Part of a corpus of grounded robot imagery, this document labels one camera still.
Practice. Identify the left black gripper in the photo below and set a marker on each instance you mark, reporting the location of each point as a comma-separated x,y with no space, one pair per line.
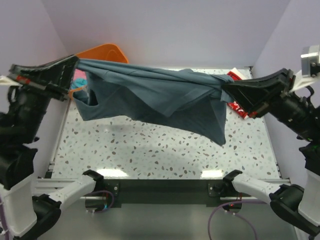
51,77

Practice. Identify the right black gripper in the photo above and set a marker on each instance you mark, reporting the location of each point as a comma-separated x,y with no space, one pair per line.
250,91

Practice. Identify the slate blue t shirt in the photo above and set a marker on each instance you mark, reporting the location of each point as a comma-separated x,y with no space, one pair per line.
182,99

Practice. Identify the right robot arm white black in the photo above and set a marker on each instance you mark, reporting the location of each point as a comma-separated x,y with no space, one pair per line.
299,202

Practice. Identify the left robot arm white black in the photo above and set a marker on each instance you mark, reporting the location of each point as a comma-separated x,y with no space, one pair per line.
24,216

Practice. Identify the pink t shirt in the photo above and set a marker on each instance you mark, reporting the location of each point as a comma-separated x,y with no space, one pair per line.
79,74

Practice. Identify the turquoise t shirt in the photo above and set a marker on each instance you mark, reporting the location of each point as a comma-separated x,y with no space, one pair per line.
78,83

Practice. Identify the red white folded t shirt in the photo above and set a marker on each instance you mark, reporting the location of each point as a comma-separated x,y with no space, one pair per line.
236,75

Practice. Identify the orange plastic basket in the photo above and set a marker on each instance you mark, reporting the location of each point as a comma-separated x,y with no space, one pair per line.
105,52

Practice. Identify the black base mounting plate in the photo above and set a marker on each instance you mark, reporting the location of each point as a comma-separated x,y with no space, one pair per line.
167,191

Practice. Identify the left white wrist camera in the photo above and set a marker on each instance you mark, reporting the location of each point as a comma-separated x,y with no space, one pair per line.
6,81

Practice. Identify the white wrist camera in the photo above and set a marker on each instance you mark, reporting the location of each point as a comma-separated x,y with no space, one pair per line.
310,68
6,81

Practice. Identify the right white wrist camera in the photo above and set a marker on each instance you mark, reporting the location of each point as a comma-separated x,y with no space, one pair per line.
310,68

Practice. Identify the aluminium frame rail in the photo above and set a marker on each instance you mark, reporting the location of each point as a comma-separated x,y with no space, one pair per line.
49,185

